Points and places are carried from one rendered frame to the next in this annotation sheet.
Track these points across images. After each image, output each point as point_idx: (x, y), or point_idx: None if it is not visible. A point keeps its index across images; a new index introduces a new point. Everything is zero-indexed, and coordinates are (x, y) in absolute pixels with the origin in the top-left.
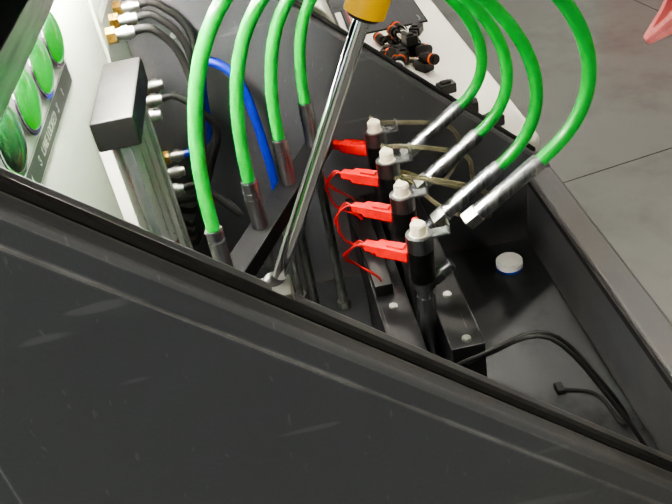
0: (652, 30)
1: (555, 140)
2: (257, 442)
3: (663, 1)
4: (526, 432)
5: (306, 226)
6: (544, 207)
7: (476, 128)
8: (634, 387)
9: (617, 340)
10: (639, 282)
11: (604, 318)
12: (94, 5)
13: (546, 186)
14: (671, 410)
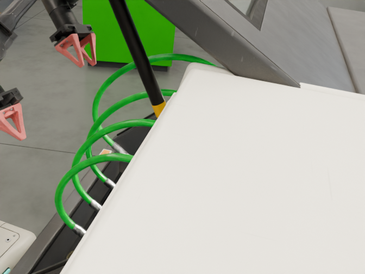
0: (23, 132)
1: (107, 135)
2: None
3: (8, 126)
4: None
5: None
6: (38, 263)
7: (92, 199)
8: (88, 211)
9: (81, 214)
10: (63, 203)
11: (75, 222)
12: None
13: (23, 271)
14: (99, 184)
